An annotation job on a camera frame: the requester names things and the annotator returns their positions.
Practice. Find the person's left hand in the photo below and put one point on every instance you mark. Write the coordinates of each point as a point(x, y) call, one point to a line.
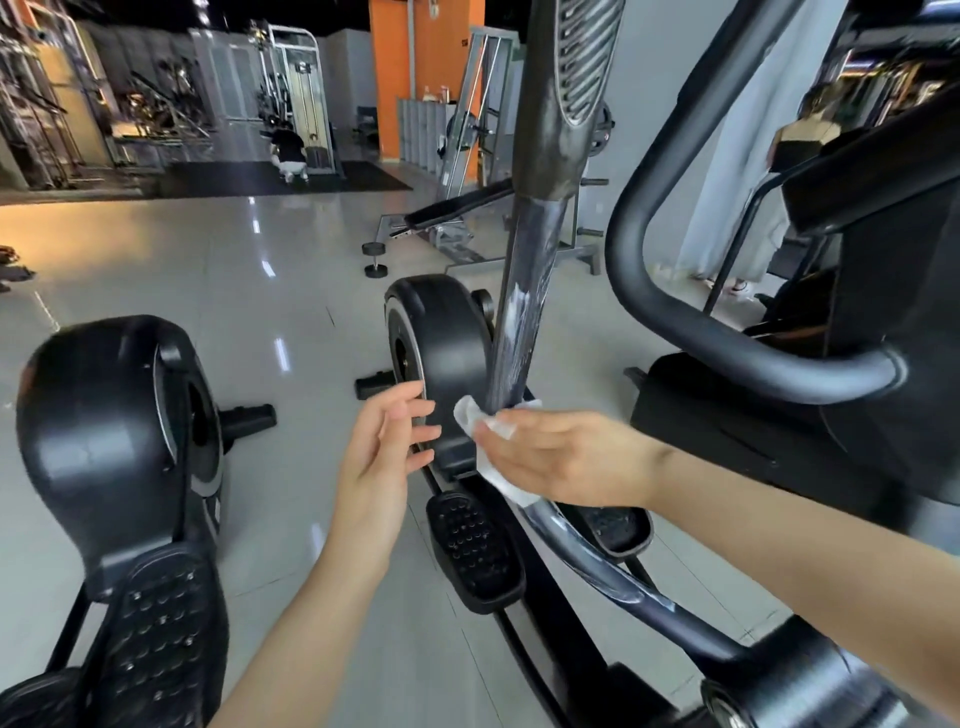
point(375, 480)

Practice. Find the weight bench rack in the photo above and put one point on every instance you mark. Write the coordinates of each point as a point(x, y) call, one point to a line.
point(465, 195)

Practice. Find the person's right forearm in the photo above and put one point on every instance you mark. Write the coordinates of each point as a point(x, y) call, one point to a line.
point(825, 570)

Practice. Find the person's right hand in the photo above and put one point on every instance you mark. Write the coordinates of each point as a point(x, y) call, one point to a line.
point(578, 458)

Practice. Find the small black dumbbell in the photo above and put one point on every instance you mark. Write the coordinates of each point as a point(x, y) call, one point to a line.
point(374, 251)

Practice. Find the white gym machine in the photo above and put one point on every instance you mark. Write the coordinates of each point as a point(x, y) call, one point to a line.
point(300, 90)

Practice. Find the person's left forearm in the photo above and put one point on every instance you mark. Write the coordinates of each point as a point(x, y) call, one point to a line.
point(300, 645)

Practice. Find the white wet wipe sheet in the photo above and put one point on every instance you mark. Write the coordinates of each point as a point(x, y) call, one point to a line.
point(468, 417)

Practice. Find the black elliptical machine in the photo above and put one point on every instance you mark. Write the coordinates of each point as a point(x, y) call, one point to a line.
point(690, 330)
point(105, 435)

